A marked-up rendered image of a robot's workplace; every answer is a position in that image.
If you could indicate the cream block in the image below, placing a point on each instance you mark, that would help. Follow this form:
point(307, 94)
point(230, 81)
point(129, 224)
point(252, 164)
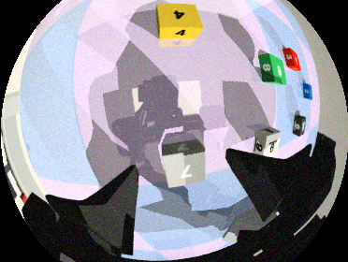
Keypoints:
point(184, 162)

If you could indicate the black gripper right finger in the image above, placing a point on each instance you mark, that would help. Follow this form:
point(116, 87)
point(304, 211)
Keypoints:
point(266, 180)

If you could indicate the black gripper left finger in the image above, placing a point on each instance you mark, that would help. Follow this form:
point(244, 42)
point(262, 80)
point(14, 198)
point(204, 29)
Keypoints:
point(109, 212)

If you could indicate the red block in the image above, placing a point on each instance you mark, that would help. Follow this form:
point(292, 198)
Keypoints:
point(291, 59)

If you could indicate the yellow block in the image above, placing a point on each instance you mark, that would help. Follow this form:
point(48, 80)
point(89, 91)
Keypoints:
point(177, 20)

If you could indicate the green block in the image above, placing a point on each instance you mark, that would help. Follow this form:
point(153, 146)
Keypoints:
point(272, 69)

